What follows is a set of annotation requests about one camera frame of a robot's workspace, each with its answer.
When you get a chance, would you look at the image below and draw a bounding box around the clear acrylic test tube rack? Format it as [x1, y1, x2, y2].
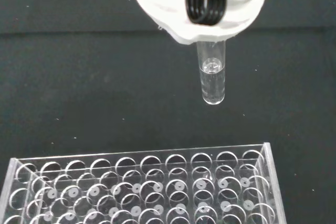
[0, 142, 287, 224]

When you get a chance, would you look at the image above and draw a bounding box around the black bench cloth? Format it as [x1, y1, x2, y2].
[0, 0, 336, 224]

